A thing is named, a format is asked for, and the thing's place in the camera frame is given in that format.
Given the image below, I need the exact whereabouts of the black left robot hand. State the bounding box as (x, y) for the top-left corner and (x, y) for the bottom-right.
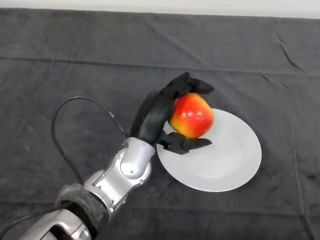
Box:
(130, 71), (216, 156)

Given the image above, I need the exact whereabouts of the red and yellow apple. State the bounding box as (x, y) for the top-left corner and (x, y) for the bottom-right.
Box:
(168, 92), (215, 140)

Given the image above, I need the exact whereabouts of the white round plate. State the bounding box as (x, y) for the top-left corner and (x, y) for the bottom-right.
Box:
(156, 107), (263, 193)

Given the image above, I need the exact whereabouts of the black cloth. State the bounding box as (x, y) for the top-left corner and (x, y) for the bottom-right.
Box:
(0, 7), (320, 240)

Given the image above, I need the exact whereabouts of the black cable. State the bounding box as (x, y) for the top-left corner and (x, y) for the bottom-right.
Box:
(0, 96), (130, 240)

